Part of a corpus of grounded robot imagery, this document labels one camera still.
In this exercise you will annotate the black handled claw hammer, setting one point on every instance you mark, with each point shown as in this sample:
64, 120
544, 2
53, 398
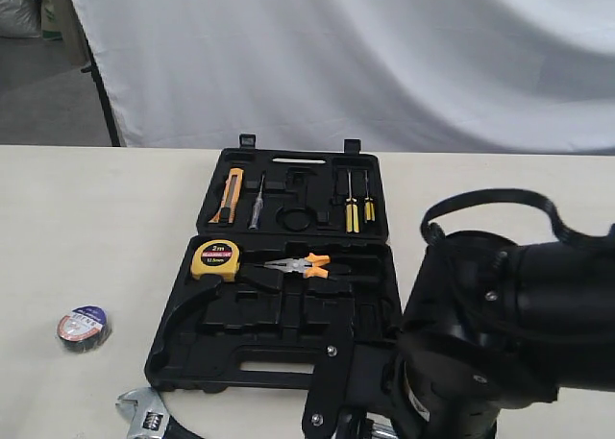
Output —
375, 430

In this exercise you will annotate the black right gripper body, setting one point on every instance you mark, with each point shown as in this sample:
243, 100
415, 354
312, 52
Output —
369, 393

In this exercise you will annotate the small yellow black screwdriver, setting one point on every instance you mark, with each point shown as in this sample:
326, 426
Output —
369, 206

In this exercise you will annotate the black plastic tool case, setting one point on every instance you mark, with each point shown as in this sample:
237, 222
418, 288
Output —
258, 330

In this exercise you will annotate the grey sack in background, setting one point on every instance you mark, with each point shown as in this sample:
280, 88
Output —
20, 19

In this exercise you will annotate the white backdrop cloth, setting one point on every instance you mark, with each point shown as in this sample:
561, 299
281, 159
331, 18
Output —
523, 76

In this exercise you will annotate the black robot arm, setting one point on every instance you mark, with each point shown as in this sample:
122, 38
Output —
491, 325

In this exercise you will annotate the chrome adjustable wrench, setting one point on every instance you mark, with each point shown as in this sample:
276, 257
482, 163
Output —
148, 416

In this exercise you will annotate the orange utility knife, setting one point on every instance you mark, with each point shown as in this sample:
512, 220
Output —
226, 211

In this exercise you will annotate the clear tester screwdriver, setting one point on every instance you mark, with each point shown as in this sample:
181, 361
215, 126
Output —
258, 205

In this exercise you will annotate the orange handled needle-nose pliers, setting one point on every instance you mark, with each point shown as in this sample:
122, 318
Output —
311, 266

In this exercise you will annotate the black backdrop stand pole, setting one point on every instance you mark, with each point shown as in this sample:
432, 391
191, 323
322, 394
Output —
80, 54

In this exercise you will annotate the yellow tape measure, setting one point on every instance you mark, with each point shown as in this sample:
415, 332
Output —
219, 257

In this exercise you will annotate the large yellow black screwdriver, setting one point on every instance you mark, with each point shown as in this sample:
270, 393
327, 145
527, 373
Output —
352, 222

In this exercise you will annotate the black electrical tape roll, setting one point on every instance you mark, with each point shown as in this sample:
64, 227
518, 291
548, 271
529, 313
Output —
84, 329

